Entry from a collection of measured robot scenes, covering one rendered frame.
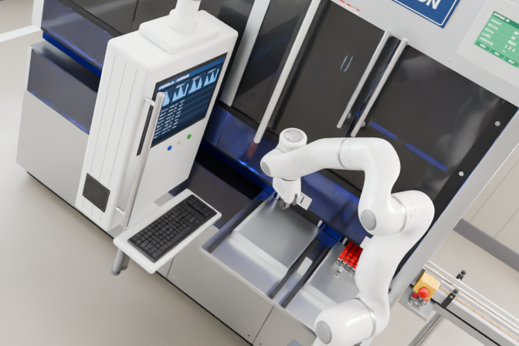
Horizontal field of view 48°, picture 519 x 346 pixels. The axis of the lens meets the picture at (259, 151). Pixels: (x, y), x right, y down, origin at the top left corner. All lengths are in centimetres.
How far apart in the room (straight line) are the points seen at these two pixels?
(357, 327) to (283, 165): 50
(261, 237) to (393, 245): 86
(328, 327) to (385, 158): 50
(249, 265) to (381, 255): 76
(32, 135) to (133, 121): 146
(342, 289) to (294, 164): 77
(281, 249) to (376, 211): 94
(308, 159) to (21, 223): 200
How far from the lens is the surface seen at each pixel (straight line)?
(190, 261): 294
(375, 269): 161
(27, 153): 344
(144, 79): 183
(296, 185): 191
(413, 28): 198
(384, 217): 147
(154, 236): 228
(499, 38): 191
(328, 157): 166
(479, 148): 205
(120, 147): 202
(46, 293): 309
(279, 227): 243
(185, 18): 196
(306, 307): 222
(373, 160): 155
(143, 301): 313
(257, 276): 222
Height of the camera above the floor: 249
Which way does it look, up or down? 36 degrees down
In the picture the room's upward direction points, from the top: 23 degrees clockwise
